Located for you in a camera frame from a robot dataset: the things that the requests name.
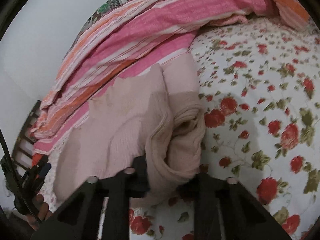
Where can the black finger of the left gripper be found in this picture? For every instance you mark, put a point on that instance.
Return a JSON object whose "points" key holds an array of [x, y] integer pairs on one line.
{"points": [[42, 175]]}

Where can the pink striped quilt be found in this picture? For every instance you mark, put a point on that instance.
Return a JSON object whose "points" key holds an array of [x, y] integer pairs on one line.
{"points": [[129, 39]]}

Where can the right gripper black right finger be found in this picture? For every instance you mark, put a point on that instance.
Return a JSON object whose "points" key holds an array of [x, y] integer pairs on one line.
{"points": [[228, 211]]}

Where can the person's left hand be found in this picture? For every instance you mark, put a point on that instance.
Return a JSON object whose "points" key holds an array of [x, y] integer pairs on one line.
{"points": [[42, 214]]}

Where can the dark wooden headboard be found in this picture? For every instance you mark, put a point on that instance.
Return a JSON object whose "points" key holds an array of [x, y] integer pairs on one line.
{"points": [[22, 153]]}

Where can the floral bed sheet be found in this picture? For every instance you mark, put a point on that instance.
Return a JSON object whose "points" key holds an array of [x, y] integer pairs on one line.
{"points": [[259, 84]]}

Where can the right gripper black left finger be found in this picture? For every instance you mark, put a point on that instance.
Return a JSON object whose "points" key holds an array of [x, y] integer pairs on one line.
{"points": [[98, 205]]}

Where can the pink knit sweater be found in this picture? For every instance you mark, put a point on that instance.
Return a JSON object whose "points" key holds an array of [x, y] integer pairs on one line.
{"points": [[157, 115]]}

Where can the red pillow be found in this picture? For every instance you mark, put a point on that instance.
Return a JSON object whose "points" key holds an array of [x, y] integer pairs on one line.
{"points": [[36, 158]]}

